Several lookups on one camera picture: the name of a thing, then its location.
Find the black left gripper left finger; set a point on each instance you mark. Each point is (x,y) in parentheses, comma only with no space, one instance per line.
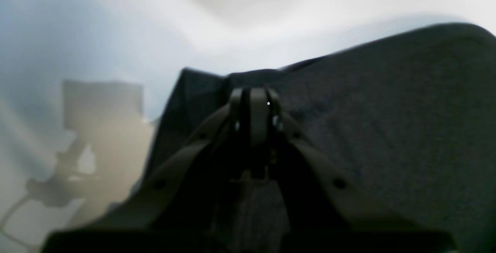
(173,210)

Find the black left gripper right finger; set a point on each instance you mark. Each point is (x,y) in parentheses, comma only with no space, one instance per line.
(330,214)

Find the black t-shirt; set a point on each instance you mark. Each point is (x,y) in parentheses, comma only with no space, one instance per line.
(411,118)

